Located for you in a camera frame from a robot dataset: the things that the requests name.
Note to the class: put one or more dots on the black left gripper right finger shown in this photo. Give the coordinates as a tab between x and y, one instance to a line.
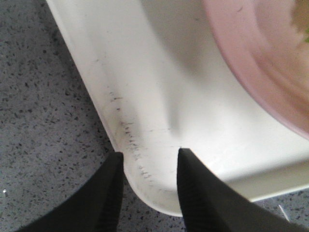
209	205

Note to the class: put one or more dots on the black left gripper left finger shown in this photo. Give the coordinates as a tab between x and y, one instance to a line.
95	207

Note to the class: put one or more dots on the cream bear serving tray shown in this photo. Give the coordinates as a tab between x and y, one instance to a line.
159	83

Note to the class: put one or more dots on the pink round plate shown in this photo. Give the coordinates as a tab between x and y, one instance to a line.
259	45

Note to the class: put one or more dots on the green lettuce leaf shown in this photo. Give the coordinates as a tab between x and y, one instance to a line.
300	21

